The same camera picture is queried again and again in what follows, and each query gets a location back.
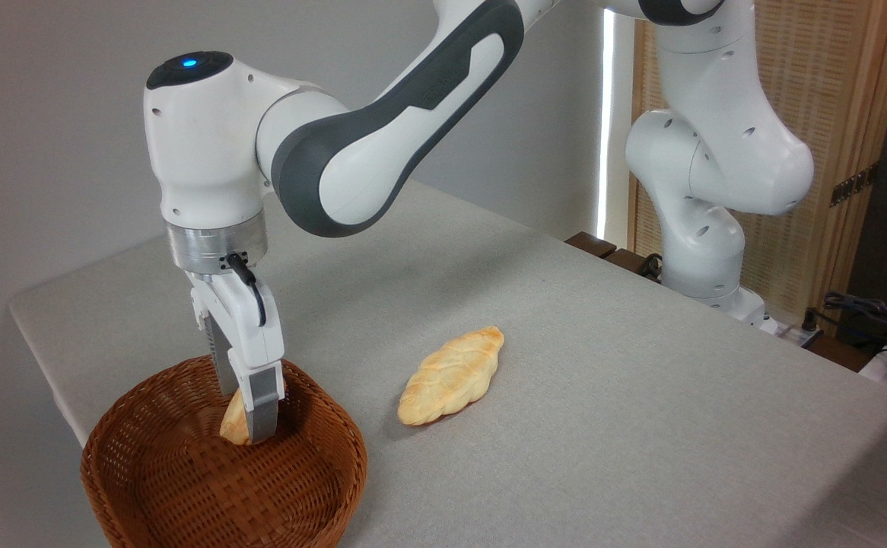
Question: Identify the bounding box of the dark wooden block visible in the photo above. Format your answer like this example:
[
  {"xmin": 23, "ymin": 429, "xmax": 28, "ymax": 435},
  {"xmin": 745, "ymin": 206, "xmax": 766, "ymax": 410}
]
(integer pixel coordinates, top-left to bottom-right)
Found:
[
  {"xmin": 603, "ymin": 247, "xmax": 662, "ymax": 284},
  {"xmin": 564, "ymin": 231, "xmax": 618, "ymax": 260}
]

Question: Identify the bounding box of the black cable bundle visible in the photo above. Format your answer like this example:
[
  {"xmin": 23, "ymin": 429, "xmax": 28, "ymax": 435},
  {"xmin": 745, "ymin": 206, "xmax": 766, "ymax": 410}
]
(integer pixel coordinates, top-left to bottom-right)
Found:
[{"xmin": 803, "ymin": 291, "xmax": 887, "ymax": 360}]

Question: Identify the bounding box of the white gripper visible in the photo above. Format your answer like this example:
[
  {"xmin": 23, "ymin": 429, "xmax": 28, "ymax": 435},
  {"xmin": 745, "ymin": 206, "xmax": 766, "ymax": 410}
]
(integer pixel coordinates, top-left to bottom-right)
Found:
[{"xmin": 188, "ymin": 269, "xmax": 287, "ymax": 446}]

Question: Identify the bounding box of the grey tablecloth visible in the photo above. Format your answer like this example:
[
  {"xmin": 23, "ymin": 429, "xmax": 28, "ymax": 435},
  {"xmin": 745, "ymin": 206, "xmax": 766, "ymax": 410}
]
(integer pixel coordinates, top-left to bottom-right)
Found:
[{"xmin": 8, "ymin": 181, "xmax": 887, "ymax": 548}]

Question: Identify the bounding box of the dark wooden board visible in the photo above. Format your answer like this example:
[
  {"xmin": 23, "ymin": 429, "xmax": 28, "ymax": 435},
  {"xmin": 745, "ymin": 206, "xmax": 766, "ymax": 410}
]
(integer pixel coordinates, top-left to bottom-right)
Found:
[{"xmin": 807, "ymin": 333, "xmax": 875, "ymax": 374}]

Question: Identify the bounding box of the round bread roll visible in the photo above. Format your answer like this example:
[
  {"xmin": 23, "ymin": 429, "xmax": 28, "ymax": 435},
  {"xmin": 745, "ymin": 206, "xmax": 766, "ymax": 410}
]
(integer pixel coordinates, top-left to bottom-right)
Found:
[{"xmin": 219, "ymin": 387, "xmax": 253, "ymax": 448}]

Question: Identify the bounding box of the braided long bread loaf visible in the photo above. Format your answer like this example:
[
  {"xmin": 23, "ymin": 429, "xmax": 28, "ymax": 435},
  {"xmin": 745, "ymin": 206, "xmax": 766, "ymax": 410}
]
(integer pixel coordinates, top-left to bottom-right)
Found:
[{"xmin": 396, "ymin": 325, "xmax": 506, "ymax": 427}]

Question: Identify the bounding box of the wooden woven folding screen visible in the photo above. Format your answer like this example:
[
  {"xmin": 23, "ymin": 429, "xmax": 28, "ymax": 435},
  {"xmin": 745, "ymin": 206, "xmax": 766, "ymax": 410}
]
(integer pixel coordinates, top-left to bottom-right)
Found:
[{"xmin": 628, "ymin": 0, "xmax": 887, "ymax": 330}]

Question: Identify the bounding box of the white power strip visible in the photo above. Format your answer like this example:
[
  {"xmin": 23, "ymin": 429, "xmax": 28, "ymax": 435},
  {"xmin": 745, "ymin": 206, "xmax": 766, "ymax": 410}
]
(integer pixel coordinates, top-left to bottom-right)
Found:
[{"xmin": 775, "ymin": 318, "xmax": 825, "ymax": 349}]

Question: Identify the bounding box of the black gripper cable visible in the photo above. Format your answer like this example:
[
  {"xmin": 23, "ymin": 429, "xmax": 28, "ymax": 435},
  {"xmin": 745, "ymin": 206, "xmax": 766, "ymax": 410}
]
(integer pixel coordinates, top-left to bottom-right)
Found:
[{"xmin": 226, "ymin": 253, "xmax": 269, "ymax": 327}]

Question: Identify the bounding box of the brown wicker basket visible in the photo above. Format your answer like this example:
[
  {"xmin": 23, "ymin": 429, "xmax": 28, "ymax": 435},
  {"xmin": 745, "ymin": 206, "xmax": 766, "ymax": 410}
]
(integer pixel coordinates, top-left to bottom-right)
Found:
[{"xmin": 81, "ymin": 355, "xmax": 369, "ymax": 548}]

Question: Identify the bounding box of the dark metal screen hinge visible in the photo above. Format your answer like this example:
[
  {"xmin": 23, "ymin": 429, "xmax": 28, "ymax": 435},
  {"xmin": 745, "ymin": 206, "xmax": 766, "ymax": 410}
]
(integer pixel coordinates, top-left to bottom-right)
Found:
[{"xmin": 829, "ymin": 163, "xmax": 880, "ymax": 209}]

